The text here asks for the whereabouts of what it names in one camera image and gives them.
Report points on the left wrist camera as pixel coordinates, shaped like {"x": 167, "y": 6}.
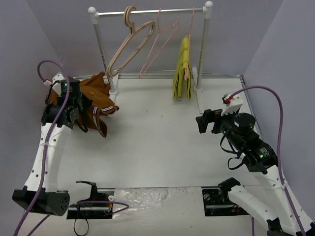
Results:
{"x": 55, "y": 83}

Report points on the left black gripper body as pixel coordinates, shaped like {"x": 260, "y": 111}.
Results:
{"x": 83, "y": 108}

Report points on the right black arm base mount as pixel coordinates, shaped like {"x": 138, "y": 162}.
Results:
{"x": 215, "y": 204}

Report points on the brown trousers with striped waistband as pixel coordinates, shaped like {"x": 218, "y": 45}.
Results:
{"x": 97, "y": 108}

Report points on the yellow-green folded trousers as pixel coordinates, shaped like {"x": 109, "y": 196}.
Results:
{"x": 182, "y": 77}

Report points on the white and silver clothes rack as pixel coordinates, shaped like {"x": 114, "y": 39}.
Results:
{"x": 113, "y": 77}

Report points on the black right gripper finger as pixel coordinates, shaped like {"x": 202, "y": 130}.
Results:
{"x": 208, "y": 114}
{"x": 202, "y": 124}

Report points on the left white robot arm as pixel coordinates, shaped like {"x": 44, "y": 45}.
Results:
{"x": 40, "y": 193}

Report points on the pink wire hanger holding trousers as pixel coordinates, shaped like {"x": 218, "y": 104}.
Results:
{"x": 191, "y": 27}

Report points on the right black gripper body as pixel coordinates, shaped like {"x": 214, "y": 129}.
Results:
{"x": 210, "y": 118}

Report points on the pink wire hanger, empty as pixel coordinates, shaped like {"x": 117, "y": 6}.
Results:
{"x": 161, "y": 40}

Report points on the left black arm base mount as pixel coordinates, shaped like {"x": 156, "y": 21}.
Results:
{"x": 89, "y": 203}

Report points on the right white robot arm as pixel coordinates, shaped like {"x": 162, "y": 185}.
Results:
{"x": 285, "y": 217}

